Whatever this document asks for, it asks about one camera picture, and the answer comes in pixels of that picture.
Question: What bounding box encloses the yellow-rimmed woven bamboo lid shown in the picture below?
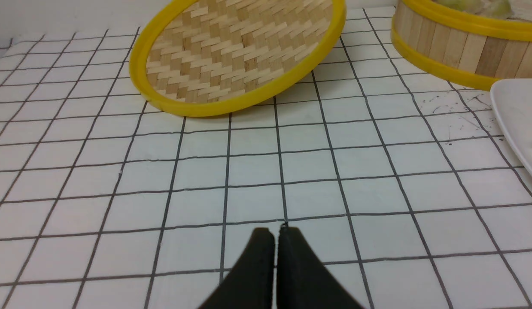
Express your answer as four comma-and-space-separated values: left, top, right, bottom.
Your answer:
130, 0, 347, 117

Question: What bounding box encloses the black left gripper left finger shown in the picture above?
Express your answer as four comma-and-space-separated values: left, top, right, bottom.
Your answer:
200, 227, 275, 309

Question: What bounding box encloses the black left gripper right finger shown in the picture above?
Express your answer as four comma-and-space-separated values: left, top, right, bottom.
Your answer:
277, 227, 362, 309

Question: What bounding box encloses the white black-grid tablecloth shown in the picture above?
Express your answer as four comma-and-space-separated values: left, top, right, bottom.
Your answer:
0, 6, 532, 309

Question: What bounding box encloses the yellow-rimmed bamboo steamer basket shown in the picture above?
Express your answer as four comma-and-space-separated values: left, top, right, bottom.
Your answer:
391, 0, 532, 91

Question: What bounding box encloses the white square plate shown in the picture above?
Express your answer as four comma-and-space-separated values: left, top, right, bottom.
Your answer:
489, 78, 532, 177

